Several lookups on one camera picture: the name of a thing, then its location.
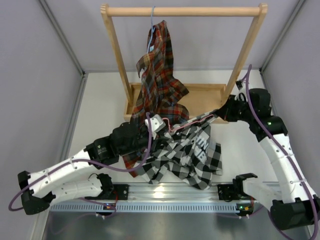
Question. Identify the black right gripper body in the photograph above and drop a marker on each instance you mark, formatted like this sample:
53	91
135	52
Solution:
237	110

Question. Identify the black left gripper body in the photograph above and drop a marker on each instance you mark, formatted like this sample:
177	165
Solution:
144	138

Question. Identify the pink wire hanger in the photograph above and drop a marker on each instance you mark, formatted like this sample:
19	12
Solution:
196	120

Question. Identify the black white checkered shirt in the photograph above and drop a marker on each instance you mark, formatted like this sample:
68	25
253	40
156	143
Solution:
191	154

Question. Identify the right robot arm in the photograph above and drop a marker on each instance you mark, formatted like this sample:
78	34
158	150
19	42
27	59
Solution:
296	204

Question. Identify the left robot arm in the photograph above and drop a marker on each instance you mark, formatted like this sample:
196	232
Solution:
76	176

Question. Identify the brown red plaid shirt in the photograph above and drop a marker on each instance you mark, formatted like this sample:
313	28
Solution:
160	91

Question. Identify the wooden clothes rack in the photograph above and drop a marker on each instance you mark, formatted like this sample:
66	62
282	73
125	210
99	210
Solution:
202	97

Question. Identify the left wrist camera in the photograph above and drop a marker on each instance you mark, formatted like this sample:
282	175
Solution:
155	123

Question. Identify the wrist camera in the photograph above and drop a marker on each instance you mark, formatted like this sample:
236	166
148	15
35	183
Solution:
242	86
155	123

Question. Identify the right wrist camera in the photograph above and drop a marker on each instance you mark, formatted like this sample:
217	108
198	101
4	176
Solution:
242	86

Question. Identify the aluminium mounting rail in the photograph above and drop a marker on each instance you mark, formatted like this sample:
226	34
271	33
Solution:
174	193

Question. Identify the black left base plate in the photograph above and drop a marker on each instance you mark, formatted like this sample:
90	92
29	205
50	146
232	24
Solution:
120	192

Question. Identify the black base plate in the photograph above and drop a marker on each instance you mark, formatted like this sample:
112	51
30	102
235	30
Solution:
228	193
120	192

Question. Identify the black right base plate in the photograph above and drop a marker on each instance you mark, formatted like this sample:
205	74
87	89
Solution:
228	193

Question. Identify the grey slotted cable duct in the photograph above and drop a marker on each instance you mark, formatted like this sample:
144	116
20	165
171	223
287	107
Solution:
149	207

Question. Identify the blue wire hanger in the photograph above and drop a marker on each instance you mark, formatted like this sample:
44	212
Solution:
151	29

